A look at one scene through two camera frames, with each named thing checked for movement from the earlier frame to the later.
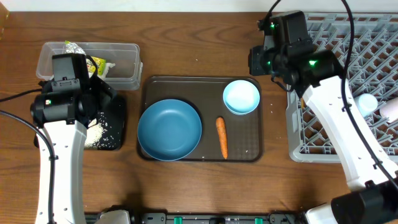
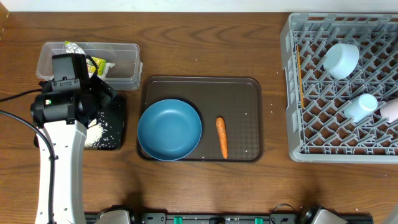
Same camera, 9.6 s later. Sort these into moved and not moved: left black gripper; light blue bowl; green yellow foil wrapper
Moved: light blue bowl
Not moved: left black gripper; green yellow foil wrapper
